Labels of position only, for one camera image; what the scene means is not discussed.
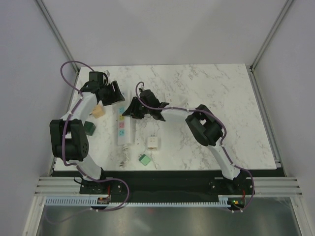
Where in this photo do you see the green plug adapter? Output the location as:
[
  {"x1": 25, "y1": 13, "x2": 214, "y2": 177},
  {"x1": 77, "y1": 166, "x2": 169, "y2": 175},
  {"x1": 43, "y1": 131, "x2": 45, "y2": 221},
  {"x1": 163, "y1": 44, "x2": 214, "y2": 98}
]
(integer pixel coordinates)
[{"x1": 138, "y1": 154, "x2": 151, "y2": 166}]

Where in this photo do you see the white cube plug orange logo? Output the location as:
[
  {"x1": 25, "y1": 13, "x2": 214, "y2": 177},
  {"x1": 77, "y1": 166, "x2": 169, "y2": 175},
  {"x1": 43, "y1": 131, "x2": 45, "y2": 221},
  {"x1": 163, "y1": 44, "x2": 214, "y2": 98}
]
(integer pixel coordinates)
[{"x1": 147, "y1": 136, "x2": 159, "y2": 150}]

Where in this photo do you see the long white power strip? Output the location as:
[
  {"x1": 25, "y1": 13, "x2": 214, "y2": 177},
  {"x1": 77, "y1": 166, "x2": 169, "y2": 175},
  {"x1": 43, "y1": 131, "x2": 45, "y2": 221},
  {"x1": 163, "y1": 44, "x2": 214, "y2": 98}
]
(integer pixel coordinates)
[{"x1": 116, "y1": 90, "x2": 135, "y2": 146}]

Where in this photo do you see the aluminium frame post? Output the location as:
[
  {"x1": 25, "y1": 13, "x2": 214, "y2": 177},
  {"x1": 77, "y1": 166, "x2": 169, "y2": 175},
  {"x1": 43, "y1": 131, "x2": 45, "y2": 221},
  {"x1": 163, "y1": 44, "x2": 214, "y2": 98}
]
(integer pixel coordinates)
[
  {"x1": 34, "y1": 0, "x2": 74, "y2": 61},
  {"x1": 249, "y1": 0, "x2": 295, "y2": 73}
]

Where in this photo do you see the dark green cube plug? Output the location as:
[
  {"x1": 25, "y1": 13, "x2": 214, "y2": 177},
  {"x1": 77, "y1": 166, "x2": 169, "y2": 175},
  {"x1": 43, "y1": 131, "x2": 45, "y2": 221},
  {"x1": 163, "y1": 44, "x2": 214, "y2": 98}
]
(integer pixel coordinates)
[{"x1": 84, "y1": 121, "x2": 96, "y2": 136}]

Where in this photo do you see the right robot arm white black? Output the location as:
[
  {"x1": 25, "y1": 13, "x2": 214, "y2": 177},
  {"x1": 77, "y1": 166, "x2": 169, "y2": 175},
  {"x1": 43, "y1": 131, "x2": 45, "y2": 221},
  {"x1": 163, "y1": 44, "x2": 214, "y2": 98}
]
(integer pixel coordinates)
[{"x1": 122, "y1": 89, "x2": 243, "y2": 194}]

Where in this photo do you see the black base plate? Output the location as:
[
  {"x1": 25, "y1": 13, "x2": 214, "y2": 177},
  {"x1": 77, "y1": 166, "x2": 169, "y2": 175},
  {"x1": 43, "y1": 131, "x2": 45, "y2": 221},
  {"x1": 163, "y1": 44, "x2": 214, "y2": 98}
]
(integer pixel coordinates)
[{"x1": 80, "y1": 171, "x2": 253, "y2": 202}]

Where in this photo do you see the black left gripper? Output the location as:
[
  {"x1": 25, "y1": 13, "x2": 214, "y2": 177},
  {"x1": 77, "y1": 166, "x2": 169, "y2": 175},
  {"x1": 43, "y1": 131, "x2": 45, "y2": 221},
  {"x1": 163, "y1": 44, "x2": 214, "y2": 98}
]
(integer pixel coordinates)
[{"x1": 100, "y1": 81, "x2": 125, "y2": 107}]

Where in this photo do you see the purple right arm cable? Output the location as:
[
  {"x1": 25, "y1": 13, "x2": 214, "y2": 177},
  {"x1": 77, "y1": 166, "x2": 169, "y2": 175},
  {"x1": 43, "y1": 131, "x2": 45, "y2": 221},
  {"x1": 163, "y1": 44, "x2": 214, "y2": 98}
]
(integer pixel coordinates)
[{"x1": 135, "y1": 82, "x2": 255, "y2": 213}]

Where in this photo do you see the white slotted cable duct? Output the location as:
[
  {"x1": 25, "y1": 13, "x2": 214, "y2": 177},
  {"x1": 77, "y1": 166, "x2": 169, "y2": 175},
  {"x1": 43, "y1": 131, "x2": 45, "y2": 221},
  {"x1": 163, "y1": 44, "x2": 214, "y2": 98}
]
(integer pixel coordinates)
[{"x1": 45, "y1": 195, "x2": 246, "y2": 207}]

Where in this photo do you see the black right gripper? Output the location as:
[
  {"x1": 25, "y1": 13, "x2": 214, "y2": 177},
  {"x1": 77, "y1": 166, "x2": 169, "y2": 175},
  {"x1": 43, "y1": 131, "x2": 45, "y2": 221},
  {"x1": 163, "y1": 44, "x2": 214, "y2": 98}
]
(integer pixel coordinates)
[{"x1": 125, "y1": 96, "x2": 152, "y2": 119}]

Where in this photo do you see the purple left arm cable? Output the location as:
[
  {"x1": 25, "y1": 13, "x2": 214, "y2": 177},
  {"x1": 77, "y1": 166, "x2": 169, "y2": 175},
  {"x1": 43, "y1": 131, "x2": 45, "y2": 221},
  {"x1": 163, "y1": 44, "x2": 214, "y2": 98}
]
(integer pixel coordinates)
[{"x1": 60, "y1": 60, "x2": 130, "y2": 223}]

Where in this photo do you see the left aluminium frame post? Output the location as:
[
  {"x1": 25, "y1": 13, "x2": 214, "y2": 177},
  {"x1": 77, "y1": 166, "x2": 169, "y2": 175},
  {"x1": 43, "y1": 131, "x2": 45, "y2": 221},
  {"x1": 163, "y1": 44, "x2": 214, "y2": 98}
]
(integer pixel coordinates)
[{"x1": 34, "y1": 0, "x2": 74, "y2": 61}]

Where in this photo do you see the aluminium rail profile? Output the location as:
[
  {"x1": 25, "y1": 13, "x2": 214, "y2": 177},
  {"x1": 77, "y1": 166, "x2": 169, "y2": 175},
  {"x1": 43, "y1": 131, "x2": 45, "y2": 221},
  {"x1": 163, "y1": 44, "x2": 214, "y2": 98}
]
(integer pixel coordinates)
[{"x1": 35, "y1": 177, "x2": 302, "y2": 197}]

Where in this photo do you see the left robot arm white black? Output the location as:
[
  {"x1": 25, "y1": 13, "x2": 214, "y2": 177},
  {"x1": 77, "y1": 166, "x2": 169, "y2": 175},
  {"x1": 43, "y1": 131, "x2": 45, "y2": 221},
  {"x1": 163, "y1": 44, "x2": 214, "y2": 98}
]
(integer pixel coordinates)
[{"x1": 49, "y1": 71, "x2": 125, "y2": 193}]

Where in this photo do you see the right aluminium frame post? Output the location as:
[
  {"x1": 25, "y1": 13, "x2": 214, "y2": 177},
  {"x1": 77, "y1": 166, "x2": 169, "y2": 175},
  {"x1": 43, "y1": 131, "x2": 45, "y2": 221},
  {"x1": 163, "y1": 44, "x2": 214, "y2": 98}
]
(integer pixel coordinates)
[{"x1": 249, "y1": 0, "x2": 295, "y2": 73}]

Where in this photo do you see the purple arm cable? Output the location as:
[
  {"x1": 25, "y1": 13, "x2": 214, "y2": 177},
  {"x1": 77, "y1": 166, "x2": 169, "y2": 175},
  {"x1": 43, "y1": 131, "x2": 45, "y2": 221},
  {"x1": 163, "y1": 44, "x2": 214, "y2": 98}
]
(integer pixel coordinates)
[
  {"x1": 135, "y1": 82, "x2": 255, "y2": 213},
  {"x1": 60, "y1": 60, "x2": 130, "y2": 223}
]

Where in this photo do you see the white coiled cord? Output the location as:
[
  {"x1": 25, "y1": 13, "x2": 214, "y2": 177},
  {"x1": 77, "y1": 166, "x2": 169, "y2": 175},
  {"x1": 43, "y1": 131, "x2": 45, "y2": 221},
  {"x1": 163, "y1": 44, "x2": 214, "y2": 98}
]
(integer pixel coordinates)
[{"x1": 119, "y1": 144, "x2": 131, "y2": 168}]

